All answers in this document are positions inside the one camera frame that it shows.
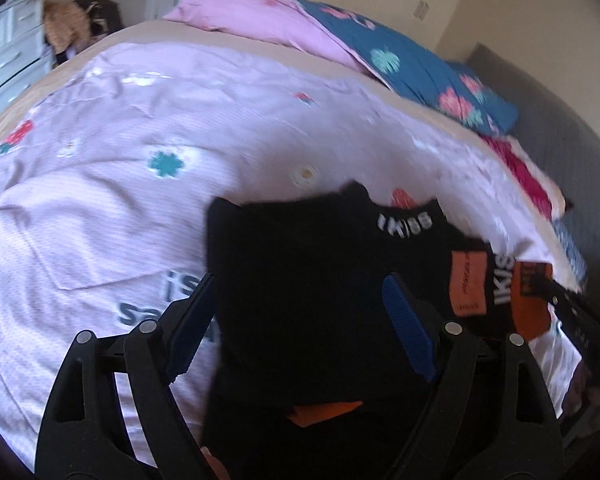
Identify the beige bed sheet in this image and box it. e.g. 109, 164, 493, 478
0, 22, 578, 290

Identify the grey padded headboard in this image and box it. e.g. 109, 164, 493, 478
468, 44, 600, 307

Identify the pink quilt underside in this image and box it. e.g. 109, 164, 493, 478
164, 0, 370, 75

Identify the left hand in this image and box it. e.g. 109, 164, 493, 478
200, 446, 230, 480

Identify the white drawer cabinet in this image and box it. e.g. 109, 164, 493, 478
0, 0, 55, 114

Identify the black bag on floor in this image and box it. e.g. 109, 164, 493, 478
74, 0, 124, 37

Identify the pink strawberry print blanket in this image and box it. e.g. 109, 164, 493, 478
0, 42, 578, 466

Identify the blue floral quilt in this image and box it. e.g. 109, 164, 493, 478
271, 0, 518, 136

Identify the tan clothes pile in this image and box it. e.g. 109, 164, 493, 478
43, 0, 91, 54

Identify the red patterned pillow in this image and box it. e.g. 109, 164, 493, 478
481, 136, 568, 221

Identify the blue patterned pillow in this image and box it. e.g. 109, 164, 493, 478
552, 220, 588, 288

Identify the black IKISS sweater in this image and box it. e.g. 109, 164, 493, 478
202, 183, 552, 479

